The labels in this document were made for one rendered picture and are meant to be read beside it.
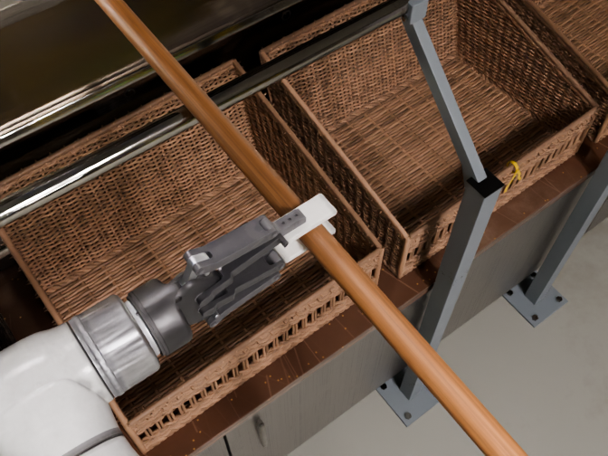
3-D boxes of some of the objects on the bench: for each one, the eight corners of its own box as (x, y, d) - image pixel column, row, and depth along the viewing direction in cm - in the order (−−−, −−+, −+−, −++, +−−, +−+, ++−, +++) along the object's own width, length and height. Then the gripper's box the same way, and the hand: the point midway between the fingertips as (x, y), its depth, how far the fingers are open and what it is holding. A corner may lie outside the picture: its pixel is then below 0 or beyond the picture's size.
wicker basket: (20, 270, 145) (-34, 192, 122) (244, 140, 163) (234, 51, 140) (142, 461, 124) (104, 411, 101) (383, 288, 143) (398, 211, 119)
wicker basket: (259, 137, 164) (251, 48, 141) (436, 36, 182) (456, -59, 159) (398, 284, 143) (416, 207, 120) (582, 152, 162) (629, 63, 138)
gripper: (106, 262, 66) (308, 146, 74) (139, 333, 80) (308, 228, 87) (146, 321, 63) (353, 193, 71) (173, 384, 76) (345, 270, 84)
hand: (304, 228), depth 78 cm, fingers closed on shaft, 3 cm apart
